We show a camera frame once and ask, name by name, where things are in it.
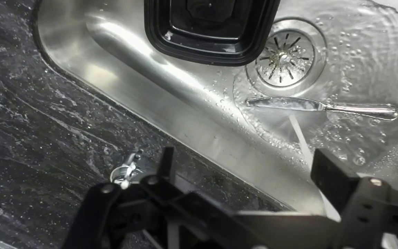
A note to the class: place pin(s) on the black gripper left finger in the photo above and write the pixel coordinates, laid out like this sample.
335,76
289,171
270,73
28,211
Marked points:
166,164

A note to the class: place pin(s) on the round metal sink drain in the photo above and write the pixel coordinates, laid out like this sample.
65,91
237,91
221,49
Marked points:
285,58

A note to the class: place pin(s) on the silver table knife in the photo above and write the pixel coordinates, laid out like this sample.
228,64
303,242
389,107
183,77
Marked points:
300,106

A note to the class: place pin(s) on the chrome sink faucet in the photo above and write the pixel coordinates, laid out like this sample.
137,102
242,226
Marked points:
126,170

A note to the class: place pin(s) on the black plastic food container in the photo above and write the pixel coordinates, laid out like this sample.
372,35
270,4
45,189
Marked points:
208,49

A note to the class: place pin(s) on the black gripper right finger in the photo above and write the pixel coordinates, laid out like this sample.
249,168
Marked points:
335,178

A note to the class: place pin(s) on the stainless steel sink basin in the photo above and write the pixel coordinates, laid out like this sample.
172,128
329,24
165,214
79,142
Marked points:
162,102

